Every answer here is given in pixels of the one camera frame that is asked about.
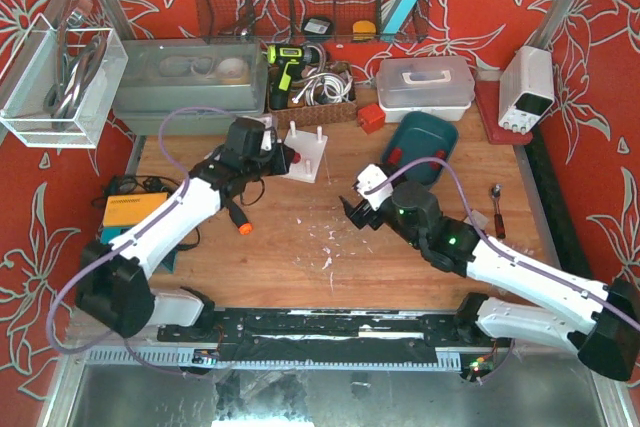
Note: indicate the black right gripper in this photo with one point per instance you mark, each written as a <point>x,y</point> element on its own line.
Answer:
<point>360,211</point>

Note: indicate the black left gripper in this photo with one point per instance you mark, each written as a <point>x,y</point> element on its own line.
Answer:
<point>279,159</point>

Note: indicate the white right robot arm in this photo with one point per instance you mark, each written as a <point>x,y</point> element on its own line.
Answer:
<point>598,323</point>

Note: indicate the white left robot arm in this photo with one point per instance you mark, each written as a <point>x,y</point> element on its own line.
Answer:
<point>114,287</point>

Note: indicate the small red spring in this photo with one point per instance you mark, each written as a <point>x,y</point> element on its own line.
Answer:
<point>394,158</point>

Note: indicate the black orange screwdriver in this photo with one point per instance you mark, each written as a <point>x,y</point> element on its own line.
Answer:
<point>239,218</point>

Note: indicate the white peg fixture board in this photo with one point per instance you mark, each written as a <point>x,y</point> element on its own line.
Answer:
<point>308,149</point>

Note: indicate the woven wicker basket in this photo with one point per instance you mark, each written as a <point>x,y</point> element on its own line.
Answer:
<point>320,98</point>

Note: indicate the small red box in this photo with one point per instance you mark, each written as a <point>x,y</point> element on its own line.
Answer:
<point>371,118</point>

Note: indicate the teal plastic tray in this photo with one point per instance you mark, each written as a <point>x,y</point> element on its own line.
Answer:
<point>420,135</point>

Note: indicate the grey-green plastic toolbox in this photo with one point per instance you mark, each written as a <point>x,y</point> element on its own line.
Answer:
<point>162,76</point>

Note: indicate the clear bit case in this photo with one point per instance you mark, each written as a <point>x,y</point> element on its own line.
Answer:
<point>478,218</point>

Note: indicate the yellow soldering station box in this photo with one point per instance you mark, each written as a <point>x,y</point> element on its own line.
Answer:
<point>128,210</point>

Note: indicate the clear white storage case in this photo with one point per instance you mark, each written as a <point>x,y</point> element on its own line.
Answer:
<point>440,86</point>

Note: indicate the yellow tape measure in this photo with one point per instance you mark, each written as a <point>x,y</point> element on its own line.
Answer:
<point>363,31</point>

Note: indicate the red mat under supply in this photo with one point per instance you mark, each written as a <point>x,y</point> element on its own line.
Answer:
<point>487,101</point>

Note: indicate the grey pliers in bin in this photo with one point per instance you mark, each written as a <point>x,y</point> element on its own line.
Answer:
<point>72,76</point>

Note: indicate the white bench power supply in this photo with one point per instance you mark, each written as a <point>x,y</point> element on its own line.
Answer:
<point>526,90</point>

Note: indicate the light blue flat case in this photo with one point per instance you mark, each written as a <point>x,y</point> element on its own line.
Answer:
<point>394,15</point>

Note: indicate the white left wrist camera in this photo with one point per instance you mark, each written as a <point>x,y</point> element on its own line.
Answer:
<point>270,135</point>

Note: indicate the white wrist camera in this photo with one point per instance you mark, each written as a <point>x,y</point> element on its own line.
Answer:
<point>371,177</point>
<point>270,135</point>

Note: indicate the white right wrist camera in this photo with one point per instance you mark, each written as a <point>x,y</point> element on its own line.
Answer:
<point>371,177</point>

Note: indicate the yellow-green cordless drill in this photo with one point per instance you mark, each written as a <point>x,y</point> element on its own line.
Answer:
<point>290,61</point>

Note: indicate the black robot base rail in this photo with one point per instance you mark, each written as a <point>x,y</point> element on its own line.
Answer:
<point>332,336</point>

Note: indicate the red handled ratchet wrench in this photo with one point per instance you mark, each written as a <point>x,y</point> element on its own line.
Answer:
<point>495,194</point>

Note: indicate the clear acrylic wall bin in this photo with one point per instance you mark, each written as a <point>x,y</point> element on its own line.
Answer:
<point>29,75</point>

